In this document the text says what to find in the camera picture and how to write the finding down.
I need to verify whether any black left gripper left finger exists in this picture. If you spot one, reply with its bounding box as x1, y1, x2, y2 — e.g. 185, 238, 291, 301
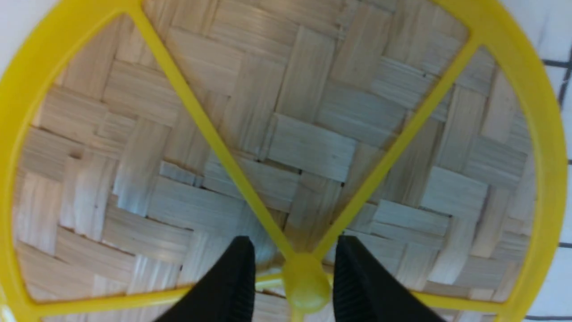
156, 236, 256, 322

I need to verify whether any yellow woven bamboo steamer lid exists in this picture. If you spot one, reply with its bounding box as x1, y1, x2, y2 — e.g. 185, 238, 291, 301
1, 0, 568, 322

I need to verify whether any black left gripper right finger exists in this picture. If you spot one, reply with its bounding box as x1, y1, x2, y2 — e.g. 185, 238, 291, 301
333, 236, 443, 322

